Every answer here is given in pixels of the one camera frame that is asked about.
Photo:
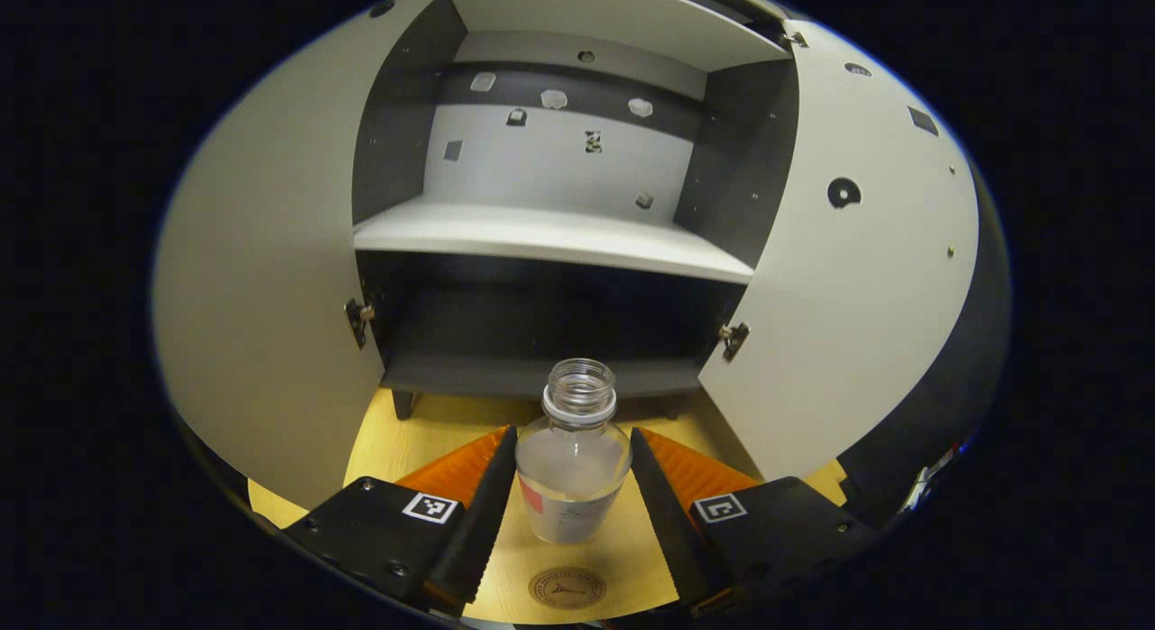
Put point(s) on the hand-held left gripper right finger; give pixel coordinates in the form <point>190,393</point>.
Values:
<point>672,531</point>

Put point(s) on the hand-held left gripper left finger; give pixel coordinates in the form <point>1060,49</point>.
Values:
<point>478,540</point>

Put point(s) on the clear glass bottle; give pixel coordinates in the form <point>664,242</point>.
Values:
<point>573,486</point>

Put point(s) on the white cabinet door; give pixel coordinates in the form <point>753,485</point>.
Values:
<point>857,296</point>
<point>262,251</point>

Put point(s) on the white and grey cabinet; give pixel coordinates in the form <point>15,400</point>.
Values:
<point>541,233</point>

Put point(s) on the metal door hinge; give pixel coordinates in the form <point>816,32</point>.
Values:
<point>357,321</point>
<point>794,40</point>
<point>734,339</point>

